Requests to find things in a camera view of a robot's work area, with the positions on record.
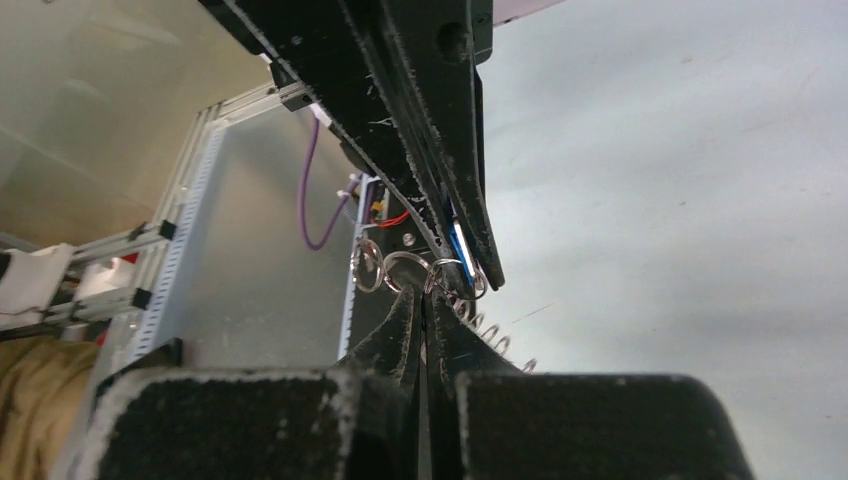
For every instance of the blue tag key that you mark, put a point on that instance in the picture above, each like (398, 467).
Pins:
(459, 243)

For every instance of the metal keyring disc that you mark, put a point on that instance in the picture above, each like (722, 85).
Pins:
(371, 271)

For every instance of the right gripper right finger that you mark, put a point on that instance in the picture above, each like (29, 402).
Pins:
(490, 420)

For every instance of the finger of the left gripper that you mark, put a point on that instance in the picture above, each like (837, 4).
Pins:
(421, 58)
(343, 54)

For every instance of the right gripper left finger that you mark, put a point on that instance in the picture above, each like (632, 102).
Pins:
(353, 420)

